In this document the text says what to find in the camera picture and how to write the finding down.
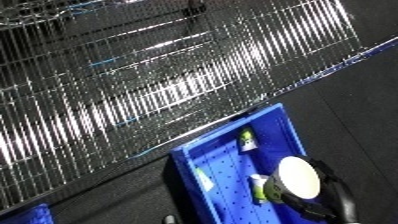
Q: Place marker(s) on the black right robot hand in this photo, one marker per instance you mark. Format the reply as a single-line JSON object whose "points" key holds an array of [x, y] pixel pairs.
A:
{"points": [[337, 203]]}

